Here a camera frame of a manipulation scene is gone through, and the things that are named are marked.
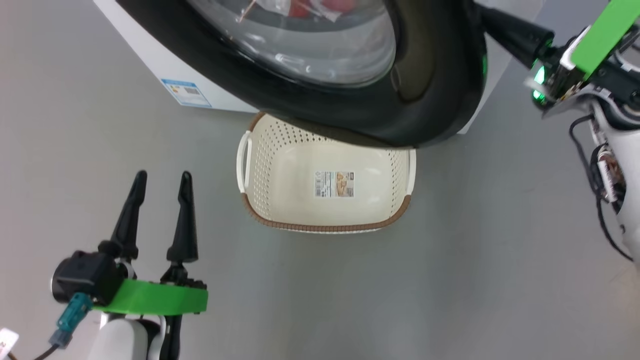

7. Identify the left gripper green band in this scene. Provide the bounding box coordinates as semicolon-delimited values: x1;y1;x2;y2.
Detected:
92;170;209;317

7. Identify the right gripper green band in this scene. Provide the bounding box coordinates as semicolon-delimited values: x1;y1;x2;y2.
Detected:
472;0;640;118

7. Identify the red garment with white stripes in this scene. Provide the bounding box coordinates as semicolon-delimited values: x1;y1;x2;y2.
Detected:
292;0;363;16

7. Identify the black round glass washer door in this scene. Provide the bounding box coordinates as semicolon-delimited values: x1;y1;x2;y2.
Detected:
115;0;488;149

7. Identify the cream perforated laundry basket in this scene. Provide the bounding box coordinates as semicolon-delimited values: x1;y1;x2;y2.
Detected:
236;112;417;235

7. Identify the white front-load washing machine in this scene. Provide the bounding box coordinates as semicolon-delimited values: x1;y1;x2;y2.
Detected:
92;0;546;136

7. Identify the basket product label sticker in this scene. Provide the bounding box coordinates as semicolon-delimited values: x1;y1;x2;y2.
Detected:
314;170;355;199

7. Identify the blue white energy label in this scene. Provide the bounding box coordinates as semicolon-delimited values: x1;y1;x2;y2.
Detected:
161;78;213;108

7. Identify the white paper tag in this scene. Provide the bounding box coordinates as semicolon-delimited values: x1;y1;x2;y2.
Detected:
0;328;20;357

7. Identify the teal left camera connector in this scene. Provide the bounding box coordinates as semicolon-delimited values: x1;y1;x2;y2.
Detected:
49;293;93;349

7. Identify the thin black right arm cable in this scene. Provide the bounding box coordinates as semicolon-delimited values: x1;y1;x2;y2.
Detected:
569;114;635;262

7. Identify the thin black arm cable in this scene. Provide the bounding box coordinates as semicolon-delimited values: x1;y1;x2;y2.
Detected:
10;344;61;360
569;114;635;262

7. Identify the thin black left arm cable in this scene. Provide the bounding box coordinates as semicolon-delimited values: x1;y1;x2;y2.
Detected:
10;344;61;360

